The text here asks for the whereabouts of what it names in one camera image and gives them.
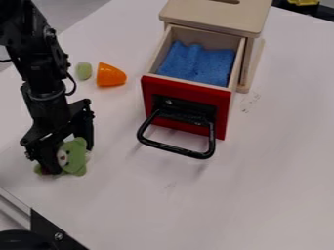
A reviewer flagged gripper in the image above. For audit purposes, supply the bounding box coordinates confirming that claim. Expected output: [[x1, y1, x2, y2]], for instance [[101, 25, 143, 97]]
[[18, 81, 96, 175]]

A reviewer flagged green toy bear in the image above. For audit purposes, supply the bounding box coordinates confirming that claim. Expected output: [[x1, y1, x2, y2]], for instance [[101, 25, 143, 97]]
[[32, 136, 92, 178]]

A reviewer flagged pale green toy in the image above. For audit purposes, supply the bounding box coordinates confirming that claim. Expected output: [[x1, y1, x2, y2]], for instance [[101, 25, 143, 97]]
[[74, 62, 95, 81]]

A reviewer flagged orange toy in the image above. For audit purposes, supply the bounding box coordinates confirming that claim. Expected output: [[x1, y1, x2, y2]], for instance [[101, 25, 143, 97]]
[[95, 62, 128, 88]]

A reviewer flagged drawer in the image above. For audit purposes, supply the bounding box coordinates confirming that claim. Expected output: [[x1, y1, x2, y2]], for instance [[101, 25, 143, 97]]
[[135, 23, 248, 160]]

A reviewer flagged blue cloth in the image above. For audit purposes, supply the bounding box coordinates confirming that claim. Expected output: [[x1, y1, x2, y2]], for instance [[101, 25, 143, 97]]
[[154, 39, 238, 88]]

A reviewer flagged cabinet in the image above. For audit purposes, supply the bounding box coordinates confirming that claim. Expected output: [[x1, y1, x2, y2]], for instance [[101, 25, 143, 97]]
[[157, 0, 274, 95]]

